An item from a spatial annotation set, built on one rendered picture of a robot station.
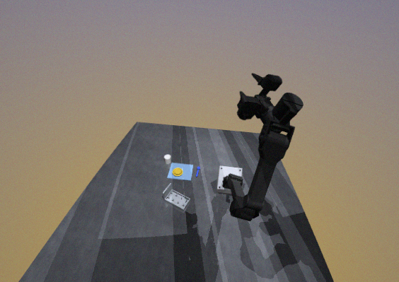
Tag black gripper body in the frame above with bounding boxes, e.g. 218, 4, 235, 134
257, 74, 282, 120

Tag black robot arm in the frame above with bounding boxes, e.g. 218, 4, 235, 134
222, 93, 303, 222

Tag light blue square mat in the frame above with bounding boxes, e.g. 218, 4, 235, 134
167, 163, 193, 181

